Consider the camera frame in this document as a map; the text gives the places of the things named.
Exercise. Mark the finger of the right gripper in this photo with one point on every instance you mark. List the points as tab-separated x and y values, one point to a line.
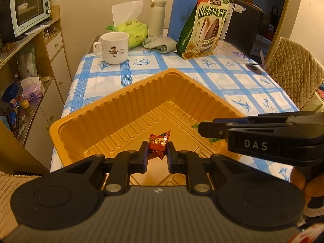
286	130
270	118

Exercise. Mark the small clear plastic packet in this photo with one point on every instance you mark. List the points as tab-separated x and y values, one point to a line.
239	57

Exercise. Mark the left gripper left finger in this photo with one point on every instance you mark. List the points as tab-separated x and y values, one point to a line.
121	167

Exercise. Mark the sunflower seed bag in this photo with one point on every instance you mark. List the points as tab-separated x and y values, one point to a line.
202	30

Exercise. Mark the blue thermos jug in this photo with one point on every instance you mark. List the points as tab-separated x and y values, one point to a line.
181	10

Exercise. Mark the small red candy wrapper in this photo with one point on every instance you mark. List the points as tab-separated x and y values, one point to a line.
158	144

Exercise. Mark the quilted beige chair left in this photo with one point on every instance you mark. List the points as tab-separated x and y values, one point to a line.
8	184

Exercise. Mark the black round phone stand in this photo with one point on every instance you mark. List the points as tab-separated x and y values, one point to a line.
254	67

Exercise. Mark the wooden shelf cabinet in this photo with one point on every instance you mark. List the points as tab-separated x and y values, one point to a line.
26	145

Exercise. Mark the green tissue pack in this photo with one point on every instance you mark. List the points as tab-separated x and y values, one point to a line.
125	20

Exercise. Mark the quilted beige chair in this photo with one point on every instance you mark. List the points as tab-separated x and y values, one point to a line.
8	184
295	70

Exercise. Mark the orange plastic tray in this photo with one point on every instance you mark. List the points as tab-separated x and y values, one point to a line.
123	120

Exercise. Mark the quilted beige chair right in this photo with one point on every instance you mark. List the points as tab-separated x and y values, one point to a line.
295	70

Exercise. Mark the purple tissue pack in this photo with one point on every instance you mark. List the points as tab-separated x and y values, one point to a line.
32	88

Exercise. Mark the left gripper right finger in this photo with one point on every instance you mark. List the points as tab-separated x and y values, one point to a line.
191	165

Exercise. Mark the blue checked tablecloth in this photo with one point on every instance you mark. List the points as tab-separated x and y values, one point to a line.
249	93

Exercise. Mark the mint toaster oven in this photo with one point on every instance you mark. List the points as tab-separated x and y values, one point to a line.
18	16

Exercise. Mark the grey crumpled cloth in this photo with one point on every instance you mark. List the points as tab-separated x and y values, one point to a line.
159	44

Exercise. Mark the right hand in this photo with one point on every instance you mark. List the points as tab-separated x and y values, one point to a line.
312	188

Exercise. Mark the white thermos bottle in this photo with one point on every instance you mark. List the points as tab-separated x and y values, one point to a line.
157	17

